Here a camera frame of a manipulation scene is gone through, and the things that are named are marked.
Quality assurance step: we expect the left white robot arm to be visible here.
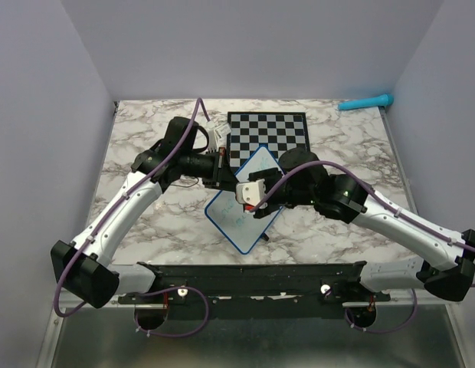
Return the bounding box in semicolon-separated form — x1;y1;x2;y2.
51;117;238;308

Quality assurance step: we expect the purple cable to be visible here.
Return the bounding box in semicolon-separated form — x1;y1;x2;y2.
247;159;475;288
53;97;210;318

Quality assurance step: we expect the blue framed whiteboard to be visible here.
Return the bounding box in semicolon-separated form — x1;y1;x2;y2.
205;146;283;255

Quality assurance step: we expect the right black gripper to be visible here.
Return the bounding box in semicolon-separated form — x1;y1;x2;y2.
247;167;316;219

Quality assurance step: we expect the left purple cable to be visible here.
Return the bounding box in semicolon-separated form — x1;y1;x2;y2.
53;97;210;318

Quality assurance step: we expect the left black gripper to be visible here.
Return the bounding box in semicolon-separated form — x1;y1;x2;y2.
180;146;240;192

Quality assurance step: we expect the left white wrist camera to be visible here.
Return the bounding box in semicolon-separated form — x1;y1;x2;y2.
207;122;231;153

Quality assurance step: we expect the blue marker pen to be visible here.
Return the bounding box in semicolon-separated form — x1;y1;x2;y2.
338;94;394;111

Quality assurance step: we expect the black white chessboard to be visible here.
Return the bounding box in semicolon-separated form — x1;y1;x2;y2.
226;111;310;172

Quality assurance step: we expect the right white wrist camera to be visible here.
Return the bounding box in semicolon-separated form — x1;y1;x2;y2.
235;179;266;206

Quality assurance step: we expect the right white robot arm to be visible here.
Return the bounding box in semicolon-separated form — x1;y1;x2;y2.
236;148;475;302

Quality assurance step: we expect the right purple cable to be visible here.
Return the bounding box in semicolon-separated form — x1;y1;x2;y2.
247;159;475;288

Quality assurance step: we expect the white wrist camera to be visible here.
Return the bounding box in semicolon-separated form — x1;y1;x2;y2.
207;122;231;153
235;179;266;206

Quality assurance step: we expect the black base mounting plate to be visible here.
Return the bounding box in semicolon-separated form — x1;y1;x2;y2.
118;261;390;320

